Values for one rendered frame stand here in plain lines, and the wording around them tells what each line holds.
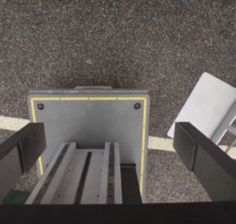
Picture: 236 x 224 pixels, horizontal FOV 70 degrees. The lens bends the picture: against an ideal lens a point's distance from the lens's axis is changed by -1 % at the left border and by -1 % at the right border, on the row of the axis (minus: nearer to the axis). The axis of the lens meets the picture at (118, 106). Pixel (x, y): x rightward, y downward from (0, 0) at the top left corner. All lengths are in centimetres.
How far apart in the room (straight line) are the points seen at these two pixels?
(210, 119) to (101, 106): 92
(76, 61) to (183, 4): 82
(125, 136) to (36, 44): 88
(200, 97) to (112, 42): 78
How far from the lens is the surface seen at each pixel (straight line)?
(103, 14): 130
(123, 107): 98
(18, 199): 181
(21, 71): 143
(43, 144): 17
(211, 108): 152
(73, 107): 101
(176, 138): 16
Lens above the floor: 126
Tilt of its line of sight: 75 degrees down
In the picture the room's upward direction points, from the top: 176 degrees clockwise
